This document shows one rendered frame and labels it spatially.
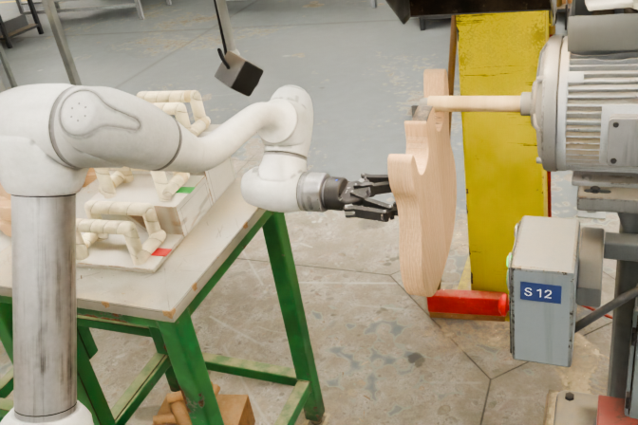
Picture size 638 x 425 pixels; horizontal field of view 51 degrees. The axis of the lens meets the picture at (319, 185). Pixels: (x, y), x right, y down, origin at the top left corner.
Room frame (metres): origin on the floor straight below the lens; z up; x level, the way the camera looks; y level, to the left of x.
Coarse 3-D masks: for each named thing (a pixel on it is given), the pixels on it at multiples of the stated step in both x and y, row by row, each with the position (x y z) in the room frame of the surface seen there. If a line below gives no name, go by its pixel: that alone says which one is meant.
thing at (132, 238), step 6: (126, 234) 1.32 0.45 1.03; (132, 234) 1.32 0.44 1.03; (138, 234) 1.34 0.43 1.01; (126, 240) 1.32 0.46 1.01; (132, 240) 1.32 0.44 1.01; (138, 240) 1.33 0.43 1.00; (132, 246) 1.32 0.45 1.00; (138, 246) 1.32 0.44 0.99; (132, 252) 1.32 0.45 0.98; (138, 252) 1.32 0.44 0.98; (132, 258) 1.32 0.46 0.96; (138, 264) 1.32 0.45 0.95
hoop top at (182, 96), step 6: (180, 90) 1.73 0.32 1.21; (186, 90) 1.72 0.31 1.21; (192, 90) 1.71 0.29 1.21; (138, 96) 1.76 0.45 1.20; (144, 96) 1.75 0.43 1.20; (150, 96) 1.74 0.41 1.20; (156, 96) 1.74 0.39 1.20; (162, 96) 1.73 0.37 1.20; (168, 96) 1.72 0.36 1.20; (174, 96) 1.71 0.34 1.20; (180, 96) 1.70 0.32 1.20; (186, 96) 1.70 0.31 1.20; (192, 96) 1.69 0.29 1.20; (198, 96) 1.69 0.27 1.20
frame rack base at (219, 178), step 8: (208, 128) 1.69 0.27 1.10; (216, 168) 1.63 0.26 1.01; (224, 168) 1.66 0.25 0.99; (232, 168) 1.70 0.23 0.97; (208, 176) 1.58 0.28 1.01; (216, 176) 1.62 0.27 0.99; (224, 176) 1.65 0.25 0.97; (232, 176) 1.69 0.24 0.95; (208, 184) 1.57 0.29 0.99; (216, 184) 1.61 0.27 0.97; (224, 184) 1.64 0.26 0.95; (216, 192) 1.60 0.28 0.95; (224, 192) 1.64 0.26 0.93; (216, 200) 1.59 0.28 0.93
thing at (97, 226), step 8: (80, 224) 1.38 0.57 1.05; (88, 224) 1.37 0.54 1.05; (96, 224) 1.36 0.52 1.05; (104, 224) 1.35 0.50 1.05; (112, 224) 1.34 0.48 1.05; (120, 224) 1.34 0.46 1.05; (128, 224) 1.33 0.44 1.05; (96, 232) 1.36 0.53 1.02; (104, 232) 1.35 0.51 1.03; (112, 232) 1.34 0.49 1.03; (120, 232) 1.33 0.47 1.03
